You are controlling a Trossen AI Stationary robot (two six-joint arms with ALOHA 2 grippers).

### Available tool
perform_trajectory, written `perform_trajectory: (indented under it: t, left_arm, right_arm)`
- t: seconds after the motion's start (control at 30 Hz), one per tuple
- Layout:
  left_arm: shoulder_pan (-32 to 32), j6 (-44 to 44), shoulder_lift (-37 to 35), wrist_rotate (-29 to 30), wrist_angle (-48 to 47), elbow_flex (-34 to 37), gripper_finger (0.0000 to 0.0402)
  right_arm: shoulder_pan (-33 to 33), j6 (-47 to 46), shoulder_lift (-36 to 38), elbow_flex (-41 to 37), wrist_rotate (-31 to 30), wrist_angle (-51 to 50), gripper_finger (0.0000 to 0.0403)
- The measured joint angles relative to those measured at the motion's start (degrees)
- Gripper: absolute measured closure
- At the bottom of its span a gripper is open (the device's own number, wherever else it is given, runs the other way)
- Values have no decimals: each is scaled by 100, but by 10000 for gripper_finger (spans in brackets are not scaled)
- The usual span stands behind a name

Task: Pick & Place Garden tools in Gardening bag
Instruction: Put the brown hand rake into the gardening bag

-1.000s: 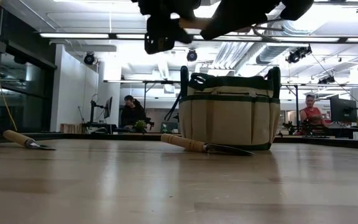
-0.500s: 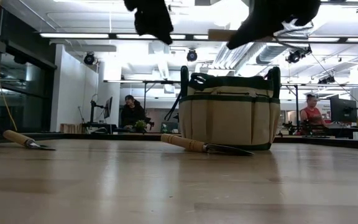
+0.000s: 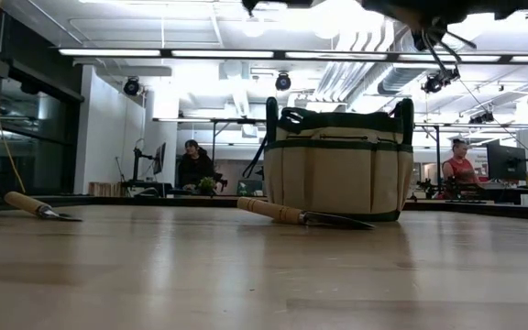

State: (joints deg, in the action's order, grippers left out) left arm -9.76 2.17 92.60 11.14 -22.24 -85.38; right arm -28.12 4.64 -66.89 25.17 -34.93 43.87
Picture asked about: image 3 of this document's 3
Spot black ceiling track lights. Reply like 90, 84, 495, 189
468, 111, 496, 126

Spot black aluminium table frame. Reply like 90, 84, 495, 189
0, 193, 528, 222

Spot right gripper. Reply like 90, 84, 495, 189
359, 0, 528, 28

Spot small potted green plant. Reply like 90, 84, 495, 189
197, 176, 218, 198

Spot computer monitor on arm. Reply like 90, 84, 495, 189
152, 142, 168, 176

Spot black ceiling camera cluster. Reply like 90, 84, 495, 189
421, 67, 461, 94

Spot pointed trowel wooden handle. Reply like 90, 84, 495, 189
236, 196, 377, 231

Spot person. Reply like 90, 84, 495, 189
441, 137, 481, 185
177, 138, 223, 193

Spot dark office desk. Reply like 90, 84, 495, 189
442, 181, 528, 206

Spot round-blade trowel wooden handle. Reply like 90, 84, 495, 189
3, 190, 83, 224

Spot round black ceiling speaker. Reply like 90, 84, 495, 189
274, 71, 292, 93
122, 76, 143, 98

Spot beige green gardening bag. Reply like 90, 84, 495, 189
241, 96, 415, 224

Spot ceiling light strip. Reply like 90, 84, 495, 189
57, 48, 528, 65

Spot silver ventilation duct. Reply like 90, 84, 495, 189
376, 63, 430, 97

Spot large dark computer monitor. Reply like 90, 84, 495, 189
485, 143, 528, 182

